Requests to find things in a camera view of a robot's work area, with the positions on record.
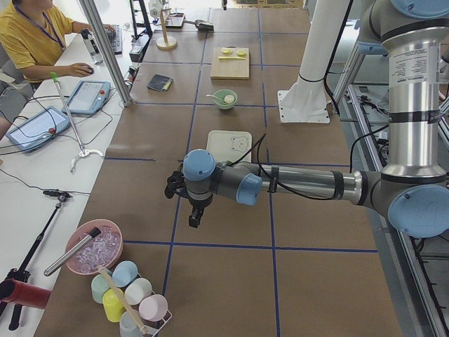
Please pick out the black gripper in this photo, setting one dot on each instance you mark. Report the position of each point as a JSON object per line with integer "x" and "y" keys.
{"x": 197, "y": 204}

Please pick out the white ceramic spoon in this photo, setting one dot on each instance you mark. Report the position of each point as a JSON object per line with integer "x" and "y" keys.
{"x": 212, "y": 96}

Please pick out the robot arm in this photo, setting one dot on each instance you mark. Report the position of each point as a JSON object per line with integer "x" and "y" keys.
{"x": 410, "y": 191}

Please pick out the pink ice bowl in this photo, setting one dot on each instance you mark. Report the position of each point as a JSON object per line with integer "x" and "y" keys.
{"x": 103, "y": 250}

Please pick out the steel tube in bowl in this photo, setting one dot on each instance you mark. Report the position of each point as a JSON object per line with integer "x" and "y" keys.
{"x": 66, "y": 256}

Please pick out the mint green ceramic bowl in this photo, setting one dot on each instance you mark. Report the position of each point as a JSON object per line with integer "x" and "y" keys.
{"x": 221, "y": 94}

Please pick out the cream bear serving tray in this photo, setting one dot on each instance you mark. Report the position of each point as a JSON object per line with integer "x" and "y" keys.
{"x": 229, "y": 145}

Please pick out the blue cup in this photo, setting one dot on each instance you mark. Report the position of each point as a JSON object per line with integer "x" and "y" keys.
{"x": 124, "y": 273}

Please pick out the white cup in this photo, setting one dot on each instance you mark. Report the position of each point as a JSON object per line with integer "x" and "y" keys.
{"x": 137, "y": 290}

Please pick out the pink cup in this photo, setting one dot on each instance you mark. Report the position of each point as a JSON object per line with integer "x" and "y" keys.
{"x": 153, "y": 308}

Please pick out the green cup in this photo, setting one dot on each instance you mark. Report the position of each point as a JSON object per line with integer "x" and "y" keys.
{"x": 99, "y": 287}

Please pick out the yellow cup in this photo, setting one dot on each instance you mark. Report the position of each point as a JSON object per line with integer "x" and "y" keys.
{"x": 112, "y": 306}

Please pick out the grey cup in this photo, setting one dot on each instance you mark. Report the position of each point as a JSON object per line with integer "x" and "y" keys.
{"x": 128, "y": 327}

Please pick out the reacher grabber tool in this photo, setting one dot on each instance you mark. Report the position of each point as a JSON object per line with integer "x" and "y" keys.
{"x": 83, "y": 151}

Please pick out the grey folded cloth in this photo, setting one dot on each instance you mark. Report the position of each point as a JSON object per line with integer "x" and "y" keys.
{"x": 160, "y": 83}

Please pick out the bamboo cutting board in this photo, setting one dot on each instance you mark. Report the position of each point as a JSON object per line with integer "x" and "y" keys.
{"x": 230, "y": 69}

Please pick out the blue teach pendant tablet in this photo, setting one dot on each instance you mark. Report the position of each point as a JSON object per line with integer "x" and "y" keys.
{"x": 88, "y": 97}

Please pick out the yellow plastic knife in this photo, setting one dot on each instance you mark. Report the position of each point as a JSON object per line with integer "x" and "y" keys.
{"x": 231, "y": 58}

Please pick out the single lemon slice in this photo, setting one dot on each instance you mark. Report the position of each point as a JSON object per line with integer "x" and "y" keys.
{"x": 241, "y": 52}

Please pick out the wooden mug tree stand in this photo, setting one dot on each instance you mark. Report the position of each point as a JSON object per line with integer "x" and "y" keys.
{"x": 166, "y": 42}

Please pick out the steel scoop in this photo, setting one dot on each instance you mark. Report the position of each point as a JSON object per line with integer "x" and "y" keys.
{"x": 201, "y": 25}

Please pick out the black tripod stick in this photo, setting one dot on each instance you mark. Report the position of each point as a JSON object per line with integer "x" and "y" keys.
{"x": 20, "y": 274}

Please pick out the red cylinder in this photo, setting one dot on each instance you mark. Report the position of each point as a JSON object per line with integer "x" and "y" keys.
{"x": 14, "y": 291}

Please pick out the black tray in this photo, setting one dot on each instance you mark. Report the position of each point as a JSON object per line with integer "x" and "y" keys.
{"x": 175, "y": 20}

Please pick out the keyboard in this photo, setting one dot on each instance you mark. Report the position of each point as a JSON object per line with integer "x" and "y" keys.
{"x": 115, "y": 39}

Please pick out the water bottle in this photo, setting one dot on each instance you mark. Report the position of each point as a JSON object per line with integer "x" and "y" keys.
{"x": 91, "y": 46}

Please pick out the person in yellow shirt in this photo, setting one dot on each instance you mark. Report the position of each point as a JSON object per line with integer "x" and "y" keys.
{"x": 33, "y": 35}

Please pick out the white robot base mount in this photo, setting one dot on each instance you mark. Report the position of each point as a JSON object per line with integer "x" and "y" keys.
{"x": 305, "y": 101}

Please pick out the aluminium frame post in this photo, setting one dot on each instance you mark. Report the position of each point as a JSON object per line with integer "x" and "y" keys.
{"x": 93, "y": 17}

